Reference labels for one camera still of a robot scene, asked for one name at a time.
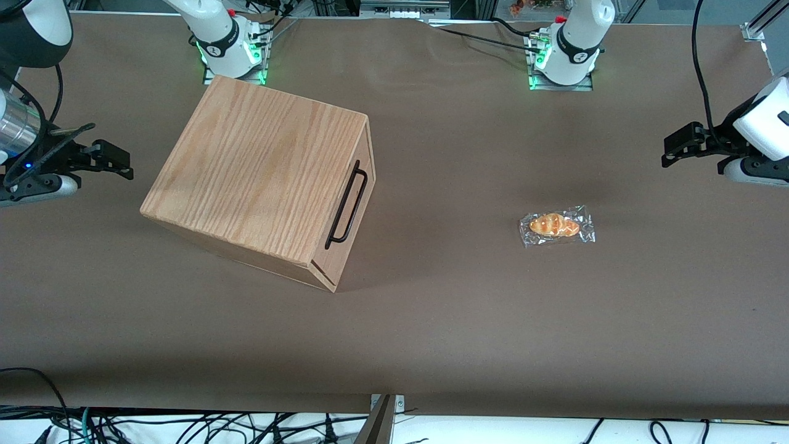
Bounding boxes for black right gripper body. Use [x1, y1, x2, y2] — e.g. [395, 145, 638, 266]
[0, 142, 80, 189]

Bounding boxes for wooden drawer with black handle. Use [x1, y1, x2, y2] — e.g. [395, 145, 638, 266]
[313, 117, 376, 292]

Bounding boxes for light wooden drawer cabinet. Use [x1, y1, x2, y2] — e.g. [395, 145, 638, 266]
[140, 75, 375, 293]

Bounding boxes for plastic-wrapped orange bread roll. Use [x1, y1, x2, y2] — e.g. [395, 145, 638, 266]
[518, 205, 597, 249]

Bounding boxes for brown table cover sheet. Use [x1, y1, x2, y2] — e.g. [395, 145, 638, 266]
[0, 12, 789, 421]

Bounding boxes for grey background equipment box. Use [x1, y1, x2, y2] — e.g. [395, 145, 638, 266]
[359, 0, 451, 19]

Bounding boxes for dark wedge-shaped pole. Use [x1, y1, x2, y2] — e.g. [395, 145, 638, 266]
[353, 395, 395, 444]

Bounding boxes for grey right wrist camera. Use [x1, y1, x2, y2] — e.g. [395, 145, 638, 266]
[0, 174, 81, 208]

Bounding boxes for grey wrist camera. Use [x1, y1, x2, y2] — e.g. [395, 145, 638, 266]
[717, 155, 789, 187]
[0, 174, 81, 208]

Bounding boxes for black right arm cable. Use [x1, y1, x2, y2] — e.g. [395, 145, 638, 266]
[46, 64, 64, 127]

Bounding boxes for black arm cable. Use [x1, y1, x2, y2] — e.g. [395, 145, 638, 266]
[692, 0, 719, 146]
[46, 64, 64, 127]

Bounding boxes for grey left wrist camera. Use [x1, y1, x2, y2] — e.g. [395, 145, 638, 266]
[717, 155, 789, 187]

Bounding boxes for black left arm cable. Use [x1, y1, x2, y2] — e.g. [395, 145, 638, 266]
[692, 0, 719, 146]

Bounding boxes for aluminium frame profile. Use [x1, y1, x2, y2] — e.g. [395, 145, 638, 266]
[740, 0, 789, 43]

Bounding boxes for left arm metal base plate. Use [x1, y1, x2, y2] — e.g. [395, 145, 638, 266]
[526, 31, 594, 92]

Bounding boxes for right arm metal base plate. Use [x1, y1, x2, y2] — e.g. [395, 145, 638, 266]
[202, 25, 270, 85]

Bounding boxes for short black table cable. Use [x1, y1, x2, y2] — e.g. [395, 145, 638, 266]
[490, 17, 537, 39]

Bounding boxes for black base connector cables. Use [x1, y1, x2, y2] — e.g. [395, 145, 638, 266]
[243, 0, 300, 44]

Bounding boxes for long black table cable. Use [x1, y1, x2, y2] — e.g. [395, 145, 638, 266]
[431, 25, 542, 50]

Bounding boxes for black looped floor cable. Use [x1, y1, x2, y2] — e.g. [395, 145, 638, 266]
[0, 368, 70, 432]

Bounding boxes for grey metal table bracket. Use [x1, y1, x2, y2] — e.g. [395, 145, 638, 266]
[370, 393, 406, 415]

